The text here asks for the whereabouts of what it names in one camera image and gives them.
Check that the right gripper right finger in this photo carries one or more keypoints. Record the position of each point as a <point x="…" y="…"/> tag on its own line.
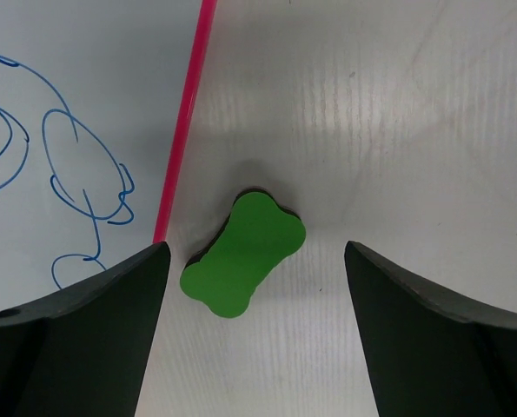
<point x="430" y="351"/>

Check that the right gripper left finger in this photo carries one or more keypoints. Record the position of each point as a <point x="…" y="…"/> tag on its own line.
<point x="83" y="350"/>

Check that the pink framed whiteboard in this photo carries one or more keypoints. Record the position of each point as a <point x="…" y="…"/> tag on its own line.
<point x="89" y="97"/>

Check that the green whiteboard eraser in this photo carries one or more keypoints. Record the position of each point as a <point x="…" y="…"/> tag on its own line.
<point x="255" y="238"/>

